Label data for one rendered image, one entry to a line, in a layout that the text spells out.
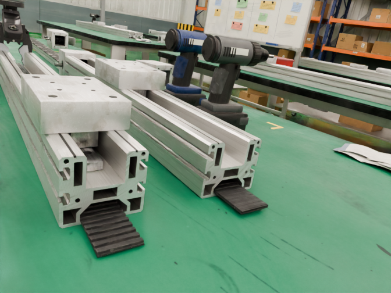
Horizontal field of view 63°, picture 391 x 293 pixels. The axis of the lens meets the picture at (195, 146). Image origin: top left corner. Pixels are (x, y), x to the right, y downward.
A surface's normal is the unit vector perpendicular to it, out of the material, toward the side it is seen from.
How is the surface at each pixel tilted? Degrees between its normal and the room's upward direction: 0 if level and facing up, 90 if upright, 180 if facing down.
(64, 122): 90
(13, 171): 0
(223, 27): 90
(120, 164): 90
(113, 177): 0
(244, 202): 0
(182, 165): 90
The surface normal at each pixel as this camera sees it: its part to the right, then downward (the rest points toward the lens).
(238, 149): -0.82, 0.07
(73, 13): 0.66, 0.35
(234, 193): 0.15, -0.93
